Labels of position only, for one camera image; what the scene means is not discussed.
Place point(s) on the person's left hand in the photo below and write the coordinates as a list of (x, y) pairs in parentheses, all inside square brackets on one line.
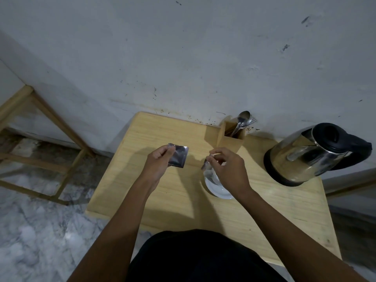
[(157, 168)]

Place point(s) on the person's right hand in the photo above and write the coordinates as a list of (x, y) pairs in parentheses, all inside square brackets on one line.
[(232, 176)]

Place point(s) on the person's right thumb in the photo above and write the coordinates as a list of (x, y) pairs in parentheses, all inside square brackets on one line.
[(213, 161)]

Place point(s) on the person's left thumb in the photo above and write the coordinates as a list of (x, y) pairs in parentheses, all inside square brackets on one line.
[(170, 154)]

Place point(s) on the torn silver sachet strip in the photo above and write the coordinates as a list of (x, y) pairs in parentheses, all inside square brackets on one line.
[(205, 165)]

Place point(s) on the silver foil sachet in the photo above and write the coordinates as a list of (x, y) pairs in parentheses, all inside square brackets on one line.
[(179, 157)]

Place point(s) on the person's right forearm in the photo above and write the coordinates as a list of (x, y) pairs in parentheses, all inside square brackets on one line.
[(293, 237)]

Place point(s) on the person's left forearm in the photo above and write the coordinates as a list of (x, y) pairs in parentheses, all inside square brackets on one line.
[(117, 232)]

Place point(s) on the clear drinking glass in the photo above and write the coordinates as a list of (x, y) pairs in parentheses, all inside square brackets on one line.
[(211, 176)]

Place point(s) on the wooden cutlery holder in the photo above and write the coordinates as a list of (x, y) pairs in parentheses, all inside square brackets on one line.
[(232, 140)]

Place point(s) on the white saucer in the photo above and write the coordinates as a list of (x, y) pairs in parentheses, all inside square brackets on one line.
[(219, 192)]

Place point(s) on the wooden table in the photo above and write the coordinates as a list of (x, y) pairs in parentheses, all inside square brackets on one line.
[(182, 202)]

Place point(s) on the large steel spoon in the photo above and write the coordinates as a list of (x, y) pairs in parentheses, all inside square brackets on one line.
[(243, 116)]

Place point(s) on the small steel spoon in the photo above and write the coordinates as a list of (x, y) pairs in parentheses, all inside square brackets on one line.
[(250, 119)]

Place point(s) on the steel fork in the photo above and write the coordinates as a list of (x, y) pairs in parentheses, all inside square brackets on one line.
[(253, 121)]

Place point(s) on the black kettle base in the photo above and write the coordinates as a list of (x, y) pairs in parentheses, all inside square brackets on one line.
[(279, 176)]

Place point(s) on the steel electric kettle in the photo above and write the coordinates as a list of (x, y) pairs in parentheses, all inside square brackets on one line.
[(308, 152)]

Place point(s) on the person's black clothing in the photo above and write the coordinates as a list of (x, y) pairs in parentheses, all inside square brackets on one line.
[(202, 258)]

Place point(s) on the wooden frame stand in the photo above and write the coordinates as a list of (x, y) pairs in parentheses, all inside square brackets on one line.
[(44, 114)]

